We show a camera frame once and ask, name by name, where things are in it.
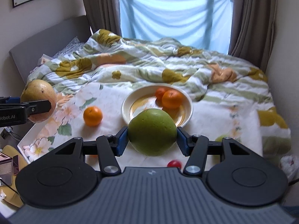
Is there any white plastic bag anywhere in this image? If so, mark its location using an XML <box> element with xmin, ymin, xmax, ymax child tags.
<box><xmin>279</xmin><ymin>155</ymin><xmax>299</xmax><ymax>180</ymax></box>

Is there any small mandarin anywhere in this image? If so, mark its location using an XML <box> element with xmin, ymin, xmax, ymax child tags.
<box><xmin>155</xmin><ymin>87</ymin><xmax>170</xmax><ymax>101</ymax></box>

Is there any medium orange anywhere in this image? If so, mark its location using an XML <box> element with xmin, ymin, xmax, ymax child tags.
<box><xmin>162</xmin><ymin>89</ymin><xmax>184</xmax><ymax>109</ymax></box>

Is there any striped floral quilt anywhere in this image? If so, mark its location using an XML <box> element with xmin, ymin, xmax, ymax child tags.
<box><xmin>27</xmin><ymin>29</ymin><xmax>291</xmax><ymax>166</ymax></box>

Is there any floral tablecloth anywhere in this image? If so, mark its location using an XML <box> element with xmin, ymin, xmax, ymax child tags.
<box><xmin>22</xmin><ymin>83</ymin><xmax>263</xmax><ymax>168</ymax></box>

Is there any round mandarin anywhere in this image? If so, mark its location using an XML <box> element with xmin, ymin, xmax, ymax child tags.
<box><xmin>83</xmin><ymin>106</ymin><xmax>103</xmax><ymax>127</ymax></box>

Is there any cream ceramic bowl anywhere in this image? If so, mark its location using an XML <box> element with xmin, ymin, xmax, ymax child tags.
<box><xmin>121</xmin><ymin>83</ymin><xmax>194</xmax><ymax>129</ymax></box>

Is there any yellow asian pear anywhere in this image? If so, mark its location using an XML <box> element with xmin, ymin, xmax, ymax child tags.
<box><xmin>21</xmin><ymin>79</ymin><xmax>57</xmax><ymax>123</ymax></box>

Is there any brown curtain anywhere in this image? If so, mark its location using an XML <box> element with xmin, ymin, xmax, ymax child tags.
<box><xmin>79</xmin><ymin>0</ymin><xmax>122</xmax><ymax>38</ymax></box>
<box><xmin>228</xmin><ymin>0</ymin><xmax>277</xmax><ymax>74</ymax></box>

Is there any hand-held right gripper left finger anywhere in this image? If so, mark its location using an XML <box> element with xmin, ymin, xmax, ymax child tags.
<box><xmin>55</xmin><ymin>126</ymin><xmax>128</xmax><ymax>175</ymax></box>

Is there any small pink box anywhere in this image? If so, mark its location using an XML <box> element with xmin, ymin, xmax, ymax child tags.
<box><xmin>38</xmin><ymin>55</ymin><xmax>53</xmax><ymax>66</ymax></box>

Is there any light blue cloth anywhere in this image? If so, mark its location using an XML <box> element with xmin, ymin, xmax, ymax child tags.
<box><xmin>119</xmin><ymin>0</ymin><xmax>234</xmax><ymax>55</ymax></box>

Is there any patterned pillow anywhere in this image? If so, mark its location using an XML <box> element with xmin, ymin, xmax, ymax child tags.
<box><xmin>53</xmin><ymin>36</ymin><xmax>86</xmax><ymax>59</ymax></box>

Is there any grey headboard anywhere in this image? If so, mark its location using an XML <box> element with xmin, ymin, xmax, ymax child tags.
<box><xmin>9</xmin><ymin>15</ymin><xmax>93</xmax><ymax>84</ymax></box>

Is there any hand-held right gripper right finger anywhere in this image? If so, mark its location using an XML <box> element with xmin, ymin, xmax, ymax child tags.
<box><xmin>177</xmin><ymin>126</ymin><xmax>250</xmax><ymax>175</ymax></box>

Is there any green apple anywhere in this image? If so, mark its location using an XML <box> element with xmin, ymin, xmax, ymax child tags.
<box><xmin>128</xmin><ymin>108</ymin><xmax>178</xmax><ymax>157</ymax></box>

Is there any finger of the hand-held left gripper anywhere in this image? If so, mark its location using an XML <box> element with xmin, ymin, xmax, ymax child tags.
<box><xmin>0</xmin><ymin>96</ymin><xmax>22</xmax><ymax>105</ymax></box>
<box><xmin>0</xmin><ymin>99</ymin><xmax>52</xmax><ymax>119</ymax></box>

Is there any black cable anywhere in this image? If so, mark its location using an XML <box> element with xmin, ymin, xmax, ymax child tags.
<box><xmin>3</xmin><ymin>126</ymin><xmax>22</xmax><ymax>141</ymax></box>

